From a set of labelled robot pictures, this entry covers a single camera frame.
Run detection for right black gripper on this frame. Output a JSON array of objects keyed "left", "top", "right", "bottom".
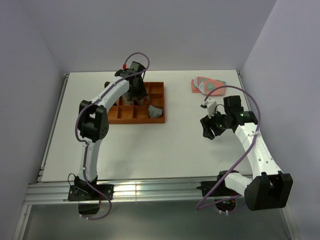
[{"left": 200, "top": 107, "right": 231, "bottom": 140}]

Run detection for argyle beige orange sock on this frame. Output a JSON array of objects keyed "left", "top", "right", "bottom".
[{"left": 122, "top": 96, "right": 150, "bottom": 106}]

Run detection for grey ankle sock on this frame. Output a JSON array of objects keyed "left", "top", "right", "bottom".
[{"left": 148, "top": 105, "right": 163, "bottom": 119}]

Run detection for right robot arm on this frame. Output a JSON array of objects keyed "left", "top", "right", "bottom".
[{"left": 200, "top": 95, "right": 293, "bottom": 211}]

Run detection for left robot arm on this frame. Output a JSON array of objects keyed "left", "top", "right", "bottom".
[{"left": 68, "top": 61, "right": 148, "bottom": 201}]

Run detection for orange compartment tray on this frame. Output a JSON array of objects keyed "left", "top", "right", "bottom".
[{"left": 108, "top": 82, "right": 166, "bottom": 124}]

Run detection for pink green sock pair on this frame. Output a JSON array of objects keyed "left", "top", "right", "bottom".
[{"left": 190, "top": 76, "right": 227, "bottom": 95}]

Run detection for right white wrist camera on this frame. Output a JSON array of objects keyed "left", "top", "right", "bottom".
[{"left": 200, "top": 98, "right": 218, "bottom": 118}]

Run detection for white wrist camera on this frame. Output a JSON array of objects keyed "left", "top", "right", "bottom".
[
  {"left": 200, "top": 98, "right": 218, "bottom": 118},
  {"left": 122, "top": 61, "right": 146, "bottom": 75}
]

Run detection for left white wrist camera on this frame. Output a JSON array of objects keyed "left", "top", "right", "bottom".
[{"left": 122, "top": 61, "right": 146, "bottom": 75}]

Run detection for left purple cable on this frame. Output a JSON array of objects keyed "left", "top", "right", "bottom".
[{"left": 74, "top": 52, "right": 151, "bottom": 221}]

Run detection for purple cable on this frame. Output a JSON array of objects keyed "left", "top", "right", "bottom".
[
  {"left": 196, "top": 84, "right": 262, "bottom": 213},
  {"left": 74, "top": 52, "right": 151, "bottom": 221}
]

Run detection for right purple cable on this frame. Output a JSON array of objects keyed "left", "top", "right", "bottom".
[{"left": 196, "top": 84, "right": 262, "bottom": 213}]

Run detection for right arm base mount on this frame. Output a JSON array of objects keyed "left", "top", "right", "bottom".
[{"left": 196, "top": 180, "right": 246, "bottom": 198}]

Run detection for aluminium front rail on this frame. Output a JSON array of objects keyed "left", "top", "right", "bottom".
[{"left": 23, "top": 176, "right": 217, "bottom": 205}]

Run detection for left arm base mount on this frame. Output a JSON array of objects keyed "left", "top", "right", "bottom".
[{"left": 67, "top": 184, "right": 114, "bottom": 202}]

